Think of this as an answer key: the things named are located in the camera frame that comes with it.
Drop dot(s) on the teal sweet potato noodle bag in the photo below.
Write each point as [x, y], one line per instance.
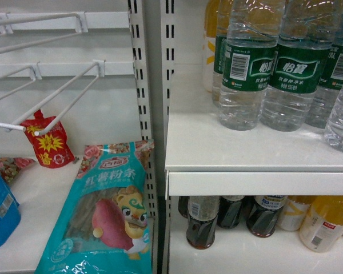
[103, 225]

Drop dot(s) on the white slotted upright post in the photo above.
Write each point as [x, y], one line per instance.
[153, 29]

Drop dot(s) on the white wire display hook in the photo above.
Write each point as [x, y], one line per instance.
[54, 26]
[15, 125]

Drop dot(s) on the floral snack bag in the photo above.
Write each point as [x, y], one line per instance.
[11, 167]

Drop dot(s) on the water bottle green label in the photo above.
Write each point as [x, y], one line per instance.
[329, 85]
[306, 37]
[252, 38]

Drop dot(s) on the dark tea bottle blue label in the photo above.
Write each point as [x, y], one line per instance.
[263, 217]

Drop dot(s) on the blue package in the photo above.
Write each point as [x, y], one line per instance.
[9, 212]

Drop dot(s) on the white wire display hook upper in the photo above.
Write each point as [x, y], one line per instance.
[54, 26]

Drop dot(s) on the yellow bottle behind water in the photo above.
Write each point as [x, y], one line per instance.
[208, 50]

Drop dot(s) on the red sauce pouch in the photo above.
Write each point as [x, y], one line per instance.
[51, 149]

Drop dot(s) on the white shelf board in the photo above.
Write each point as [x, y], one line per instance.
[205, 158]

